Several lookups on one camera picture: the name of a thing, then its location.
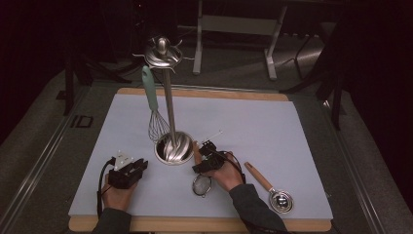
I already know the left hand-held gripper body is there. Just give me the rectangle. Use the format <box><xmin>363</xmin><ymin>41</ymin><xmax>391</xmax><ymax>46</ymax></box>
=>
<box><xmin>107</xmin><ymin>149</ymin><xmax>139</xmax><ymax>190</ymax></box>

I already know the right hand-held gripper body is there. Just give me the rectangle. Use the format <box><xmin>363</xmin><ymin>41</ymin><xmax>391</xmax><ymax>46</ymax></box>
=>
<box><xmin>198</xmin><ymin>129</ymin><xmax>229</xmax><ymax>178</ymax></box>

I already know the mesh strainer with wooden handle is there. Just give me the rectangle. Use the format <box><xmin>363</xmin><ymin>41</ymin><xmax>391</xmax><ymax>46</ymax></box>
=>
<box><xmin>191</xmin><ymin>139</ymin><xmax>213</xmax><ymax>199</ymax></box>

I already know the steel utensil rack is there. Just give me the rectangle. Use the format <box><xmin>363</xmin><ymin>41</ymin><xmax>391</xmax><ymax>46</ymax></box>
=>
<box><xmin>131</xmin><ymin>34</ymin><xmax>197</xmax><ymax>166</ymax></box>

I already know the whisk with mint green handle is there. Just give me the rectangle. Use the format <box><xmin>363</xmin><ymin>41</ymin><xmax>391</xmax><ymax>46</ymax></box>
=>
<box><xmin>140</xmin><ymin>64</ymin><xmax>171</xmax><ymax>144</ymax></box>

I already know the steel measuring spoon wooden handle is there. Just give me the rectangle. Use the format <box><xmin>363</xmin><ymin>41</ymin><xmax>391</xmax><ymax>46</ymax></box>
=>
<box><xmin>244</xmin><ymin>161</ymin><xmax>295</xmax><ymax>215</ymax></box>

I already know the person's left hand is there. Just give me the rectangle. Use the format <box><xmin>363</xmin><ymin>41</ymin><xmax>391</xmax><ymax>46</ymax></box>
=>
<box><xmin>101</xmin><ymin>175</ymin><xmax>139</xmax><ymax>213</ymax></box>

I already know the person's right hand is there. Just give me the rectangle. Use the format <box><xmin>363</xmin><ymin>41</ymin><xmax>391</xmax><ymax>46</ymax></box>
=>
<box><xmin>204</xmin><ymin>150</ymin><xmax>246</xmax><ymax>193</ymax></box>

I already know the white paper sheet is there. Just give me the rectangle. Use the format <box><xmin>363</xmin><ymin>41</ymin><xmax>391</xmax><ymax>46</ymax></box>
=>
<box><xmin>67</xmin><ymin>93</ymin><xmax>334</xmax><ymax>219</ymax></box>

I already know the black metal stand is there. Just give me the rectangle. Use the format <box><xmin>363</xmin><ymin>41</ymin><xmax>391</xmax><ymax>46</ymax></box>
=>
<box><xmin>62</xmin><ymin>48</ymin><xmax>133</xmax><ymax>117</ymax></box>
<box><xmin>280</xmin><ymin>13</ymin><xmax>349</xmax><ymax>132</ymax></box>

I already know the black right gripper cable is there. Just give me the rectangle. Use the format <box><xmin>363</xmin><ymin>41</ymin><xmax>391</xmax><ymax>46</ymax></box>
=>
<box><xmin>214</xmin><ymin>149</ymin><xmax>247</xmax><ymax>185</ymax></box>

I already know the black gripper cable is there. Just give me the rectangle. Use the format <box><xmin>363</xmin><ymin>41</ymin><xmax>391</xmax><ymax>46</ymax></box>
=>
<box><xmin>214</xmin><ymin>149</ymin><xmax>247</xmax><ymax>185</ymax></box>
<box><xmin>95</xmin><ymin>156</ymin><xmax>117</xmax><ymax>219</ymax></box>

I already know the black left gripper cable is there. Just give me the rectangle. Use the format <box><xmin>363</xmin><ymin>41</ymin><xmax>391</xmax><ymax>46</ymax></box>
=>
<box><xmin>95</xmin><ymin>156</ymin><xmax>117</xmax><ymax>219</ymax></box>

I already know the metal floor rail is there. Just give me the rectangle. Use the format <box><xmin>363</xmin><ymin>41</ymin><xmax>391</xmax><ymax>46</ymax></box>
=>
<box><xmin>319</xmin><ymin>98</ymin><xmax>388</xmax><ymax>234</ymax></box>
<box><xmin>0</xmin><ymin>87</ymin><xmax>91</xmax><ymax>232</ymax></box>

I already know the grey metal desk frame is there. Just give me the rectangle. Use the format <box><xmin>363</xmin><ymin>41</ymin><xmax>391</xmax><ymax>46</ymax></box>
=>
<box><xmin>176</xmin><ymin>0</ymin><xmax>289</xmax><ymax>82</ymax></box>

